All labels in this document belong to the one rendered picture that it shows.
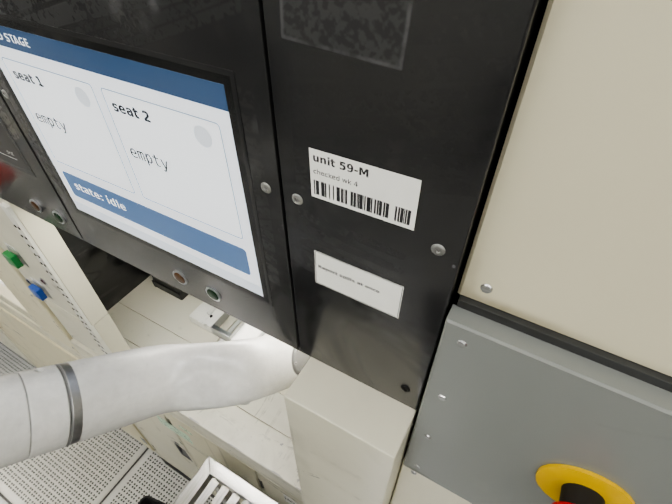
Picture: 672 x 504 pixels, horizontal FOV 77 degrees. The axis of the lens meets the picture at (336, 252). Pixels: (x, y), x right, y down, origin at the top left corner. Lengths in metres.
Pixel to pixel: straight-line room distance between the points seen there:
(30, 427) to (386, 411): 0.35
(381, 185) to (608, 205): 0.12
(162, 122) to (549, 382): 0.33
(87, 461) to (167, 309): 1.03
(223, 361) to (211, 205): 0.24
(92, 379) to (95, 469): 1.58
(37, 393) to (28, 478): 1.70
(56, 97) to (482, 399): 0.45
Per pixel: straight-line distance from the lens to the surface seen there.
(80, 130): 0.47
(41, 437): 0.54
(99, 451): 2.14
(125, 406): 0.56
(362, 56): 0.23
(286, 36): 0.25
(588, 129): 0.23
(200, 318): 1.16
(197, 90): 0.32
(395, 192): 0.26
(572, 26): 0.21
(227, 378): 0.56
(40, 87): 0.49
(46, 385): 0.54
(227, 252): 0.41
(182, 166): 0.37
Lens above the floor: 1.79
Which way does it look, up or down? 44 degrees down
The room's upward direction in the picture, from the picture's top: straight up
